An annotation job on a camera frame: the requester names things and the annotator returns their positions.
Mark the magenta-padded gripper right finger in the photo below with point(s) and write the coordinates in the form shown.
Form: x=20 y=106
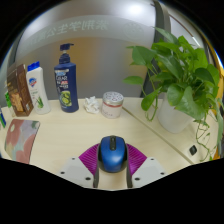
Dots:
x=145 y=170

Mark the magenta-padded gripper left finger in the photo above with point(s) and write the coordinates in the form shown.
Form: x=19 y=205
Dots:
x=80 y=170

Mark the blue computer mouse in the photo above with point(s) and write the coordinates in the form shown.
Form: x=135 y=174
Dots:
x=112 y=154

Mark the floral pastel mouse pad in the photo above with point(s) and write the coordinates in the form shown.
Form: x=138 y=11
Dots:
x=21 y=140

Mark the small black desk socket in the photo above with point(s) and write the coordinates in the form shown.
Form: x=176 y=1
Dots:
x=193 y=150

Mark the crumpled white tissue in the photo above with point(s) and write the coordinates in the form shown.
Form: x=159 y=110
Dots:
x=92 y=105

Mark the dark blue pump bottle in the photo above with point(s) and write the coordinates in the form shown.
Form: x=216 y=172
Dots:
x=66 y=85

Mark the white bottle blue cap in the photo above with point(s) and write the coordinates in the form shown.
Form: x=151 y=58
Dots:
x=37 y=88

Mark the green potted plant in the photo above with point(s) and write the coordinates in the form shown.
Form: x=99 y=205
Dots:
x=180 y=80

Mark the brown cracker box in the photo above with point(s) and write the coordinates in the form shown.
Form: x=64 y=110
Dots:
x=19 y=91

